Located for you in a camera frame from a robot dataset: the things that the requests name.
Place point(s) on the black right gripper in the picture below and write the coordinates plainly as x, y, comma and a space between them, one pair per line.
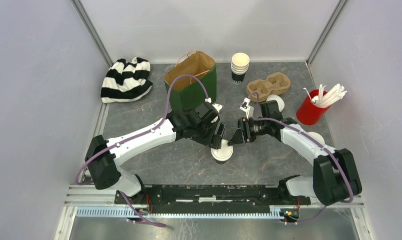
243, 135

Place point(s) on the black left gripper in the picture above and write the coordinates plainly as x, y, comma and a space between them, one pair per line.
213, 141

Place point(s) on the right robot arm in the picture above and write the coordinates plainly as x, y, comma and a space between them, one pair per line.
335, 176

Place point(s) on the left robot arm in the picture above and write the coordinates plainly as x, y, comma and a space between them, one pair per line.
105, 157

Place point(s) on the green brown paper bag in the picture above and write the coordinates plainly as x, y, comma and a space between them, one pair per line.
193, 79

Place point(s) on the brown cardboard cup carrier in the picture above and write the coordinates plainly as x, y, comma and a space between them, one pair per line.
275, 84

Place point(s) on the stack of paper cups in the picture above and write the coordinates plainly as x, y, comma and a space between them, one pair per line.
239, 66

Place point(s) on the red cup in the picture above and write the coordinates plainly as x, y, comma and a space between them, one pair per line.
308, 113

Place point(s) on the white wrapped straws bundle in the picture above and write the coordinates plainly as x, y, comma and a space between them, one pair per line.
324, 100

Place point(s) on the black white striped cloth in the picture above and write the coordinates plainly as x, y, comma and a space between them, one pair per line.
126, 81

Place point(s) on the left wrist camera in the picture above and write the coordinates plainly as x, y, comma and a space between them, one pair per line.
218, 108

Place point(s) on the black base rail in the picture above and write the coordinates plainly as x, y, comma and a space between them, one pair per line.
215, 198

